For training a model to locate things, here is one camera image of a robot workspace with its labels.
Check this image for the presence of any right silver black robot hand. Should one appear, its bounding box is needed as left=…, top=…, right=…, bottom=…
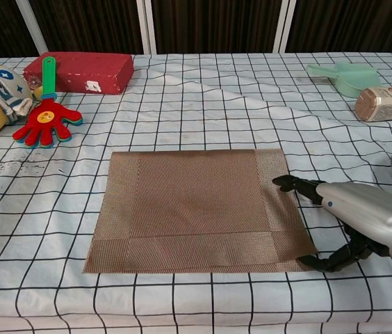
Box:
left=272, top=175, right=392, bottom=273

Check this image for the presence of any brown woven placemat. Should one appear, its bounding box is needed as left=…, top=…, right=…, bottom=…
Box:
left=81, top=148, right=318, bottom=275

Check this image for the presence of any beige drink bottle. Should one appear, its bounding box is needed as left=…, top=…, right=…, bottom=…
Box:
left=354, top=85, right=392, bottom=122

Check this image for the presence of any mint green plastic dustpan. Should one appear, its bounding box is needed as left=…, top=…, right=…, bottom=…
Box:
left=305, top=61, right=383, bottom=98

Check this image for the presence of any white black grid tablecloth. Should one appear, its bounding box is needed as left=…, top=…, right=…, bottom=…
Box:
left=0, top=51, right=392, bottom=334

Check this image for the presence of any red brick block with sticker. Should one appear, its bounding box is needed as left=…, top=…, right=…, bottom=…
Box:
left=23, top=51, right=135, bottom=95

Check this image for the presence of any white partition frame post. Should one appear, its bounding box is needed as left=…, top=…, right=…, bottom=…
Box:
left=136, top=0, right=158, bottom=55
left=271, top=0, right=297, bottom=54
left=15, top=0, right=49, bottom=56

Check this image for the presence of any red hand clapper green handle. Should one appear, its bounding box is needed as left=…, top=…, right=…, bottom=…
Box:
left=12, top=56, right=84, bottom=150

